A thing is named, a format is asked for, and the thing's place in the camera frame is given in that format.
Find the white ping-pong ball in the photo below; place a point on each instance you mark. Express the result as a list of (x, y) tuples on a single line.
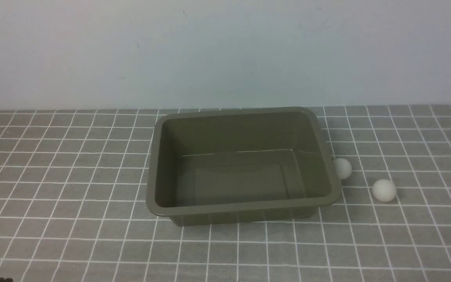
[(343, 168), (384, 190)]

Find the olive green plastic bin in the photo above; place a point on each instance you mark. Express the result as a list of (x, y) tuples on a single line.
[(240, 165)]

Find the grey checkered tablecloth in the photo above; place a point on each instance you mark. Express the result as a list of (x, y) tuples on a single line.
[(72, 205)]

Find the small black object bottom left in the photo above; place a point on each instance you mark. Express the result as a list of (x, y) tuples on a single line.
[(6, 279)]

